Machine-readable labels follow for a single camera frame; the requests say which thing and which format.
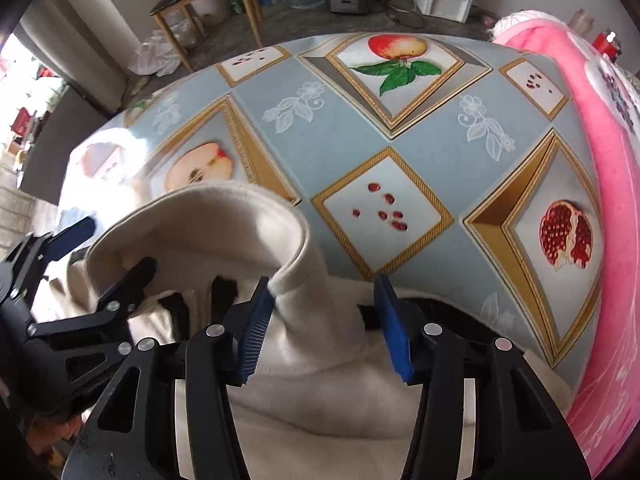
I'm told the beige zip hoodie jacket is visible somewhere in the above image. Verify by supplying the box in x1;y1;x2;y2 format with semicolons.
63;182;588;479

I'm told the white plastic bag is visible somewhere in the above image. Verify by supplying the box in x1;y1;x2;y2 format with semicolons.
128;30;181;77

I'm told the grey curtain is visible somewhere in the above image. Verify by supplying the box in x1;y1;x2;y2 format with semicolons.
13;0;140;113

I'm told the fruit pattern blue tablecloth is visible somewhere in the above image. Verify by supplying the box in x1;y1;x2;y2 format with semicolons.
60;32;604;388

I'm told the pink floral blanket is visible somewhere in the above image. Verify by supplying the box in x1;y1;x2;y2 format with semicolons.
491;8;640;476

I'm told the red thermos cup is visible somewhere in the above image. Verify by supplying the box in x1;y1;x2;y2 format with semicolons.
592;29;622;63

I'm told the clear glass jar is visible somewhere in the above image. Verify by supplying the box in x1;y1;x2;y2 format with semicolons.
568;9;594;38

